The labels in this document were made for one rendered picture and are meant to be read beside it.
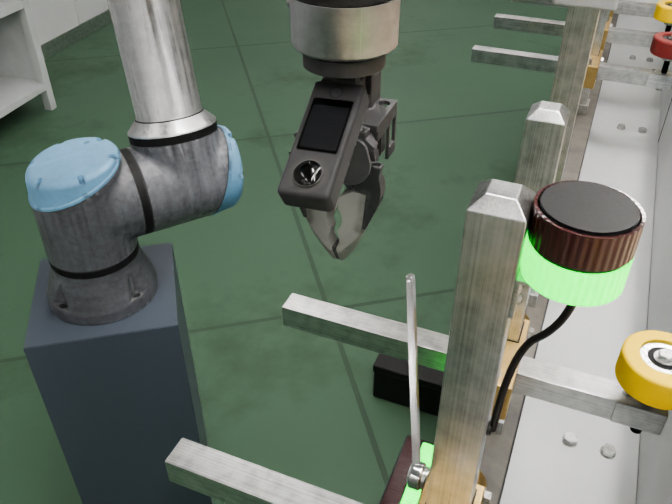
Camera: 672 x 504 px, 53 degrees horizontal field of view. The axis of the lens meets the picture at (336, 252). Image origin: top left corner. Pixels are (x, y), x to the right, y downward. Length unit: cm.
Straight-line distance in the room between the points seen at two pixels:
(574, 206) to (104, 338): 93
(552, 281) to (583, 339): 77
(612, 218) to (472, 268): 8
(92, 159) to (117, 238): 13
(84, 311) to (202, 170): 31
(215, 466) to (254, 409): 118
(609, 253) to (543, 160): 28
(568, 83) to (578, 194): 50
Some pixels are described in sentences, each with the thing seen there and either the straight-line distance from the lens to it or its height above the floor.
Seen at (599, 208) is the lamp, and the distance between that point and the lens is 40.
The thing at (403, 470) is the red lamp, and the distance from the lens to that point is 84.
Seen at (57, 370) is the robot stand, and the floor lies 54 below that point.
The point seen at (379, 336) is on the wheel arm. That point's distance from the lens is 78.
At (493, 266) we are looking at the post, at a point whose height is 114.
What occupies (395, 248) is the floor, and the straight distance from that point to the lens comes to 235.
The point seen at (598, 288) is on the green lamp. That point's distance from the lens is 40.
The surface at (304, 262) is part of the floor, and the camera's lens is 228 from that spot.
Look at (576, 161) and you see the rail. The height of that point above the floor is 70.
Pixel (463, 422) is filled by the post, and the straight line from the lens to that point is 51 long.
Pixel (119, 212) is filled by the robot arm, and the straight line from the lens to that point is 113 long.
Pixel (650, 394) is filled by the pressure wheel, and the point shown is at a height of 89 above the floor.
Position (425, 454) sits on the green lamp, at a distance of 86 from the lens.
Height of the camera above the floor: 138
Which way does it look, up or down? 37 degrees down
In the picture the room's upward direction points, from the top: straight up
